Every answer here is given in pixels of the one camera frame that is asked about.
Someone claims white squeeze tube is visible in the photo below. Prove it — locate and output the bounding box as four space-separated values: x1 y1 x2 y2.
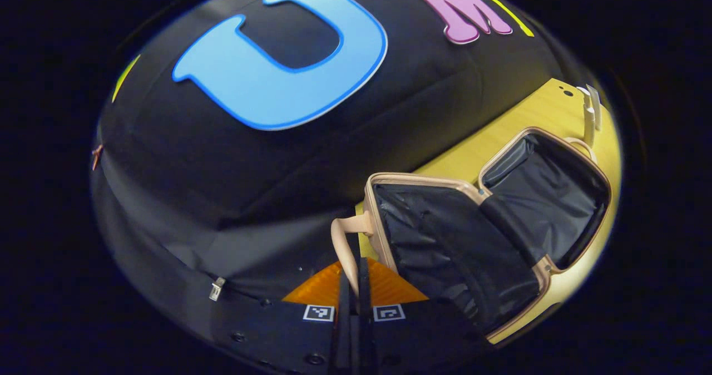
587 83 603 132

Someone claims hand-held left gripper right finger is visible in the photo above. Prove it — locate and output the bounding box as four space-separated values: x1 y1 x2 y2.
359 258 493 375

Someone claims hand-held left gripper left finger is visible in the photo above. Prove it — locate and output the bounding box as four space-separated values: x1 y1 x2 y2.
211 260 353 375

